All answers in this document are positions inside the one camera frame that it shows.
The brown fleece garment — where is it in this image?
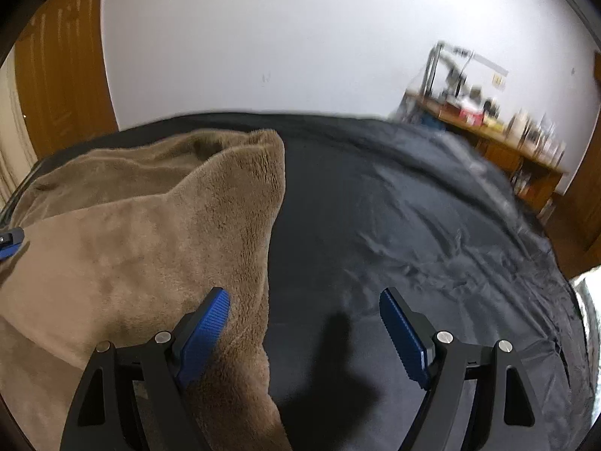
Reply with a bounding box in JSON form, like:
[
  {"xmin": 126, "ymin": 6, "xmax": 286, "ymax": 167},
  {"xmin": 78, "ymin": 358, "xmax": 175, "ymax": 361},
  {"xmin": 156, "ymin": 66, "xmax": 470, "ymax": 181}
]
[{"xmin": 1, "ymin": 130, "xmax": 289, "ymax": 450}]

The wooden door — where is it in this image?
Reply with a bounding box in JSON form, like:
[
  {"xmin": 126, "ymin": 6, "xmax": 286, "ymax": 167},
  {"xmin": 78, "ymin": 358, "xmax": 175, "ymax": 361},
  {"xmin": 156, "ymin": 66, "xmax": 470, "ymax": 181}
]
[{"xmin": 14, "ymin": 0, "xmax": 118, "ymax": 158}]

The black bed sheet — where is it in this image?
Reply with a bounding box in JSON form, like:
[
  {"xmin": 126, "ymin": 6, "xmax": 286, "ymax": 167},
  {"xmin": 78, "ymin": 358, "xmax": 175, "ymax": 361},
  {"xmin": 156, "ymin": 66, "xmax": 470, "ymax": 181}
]
[{"xmin": 30, "ymin": 113, "xmax": 595, "ymax": 450}]

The cluttered wooden desk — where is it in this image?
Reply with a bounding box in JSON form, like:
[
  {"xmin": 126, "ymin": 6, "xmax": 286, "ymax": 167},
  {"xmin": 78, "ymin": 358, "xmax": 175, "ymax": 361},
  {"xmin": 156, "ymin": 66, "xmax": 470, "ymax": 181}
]
[{"xmin": 402, "ymin": 91, "xmax": 565, "ymax": 214}]

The metal frame on desk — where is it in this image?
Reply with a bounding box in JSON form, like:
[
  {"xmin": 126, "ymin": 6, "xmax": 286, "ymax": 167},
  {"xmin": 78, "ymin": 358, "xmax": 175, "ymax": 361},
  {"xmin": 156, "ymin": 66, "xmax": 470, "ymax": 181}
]
[{"xmin": 419, "ymin": 41, "xmax": 509, "ymax": 98}]

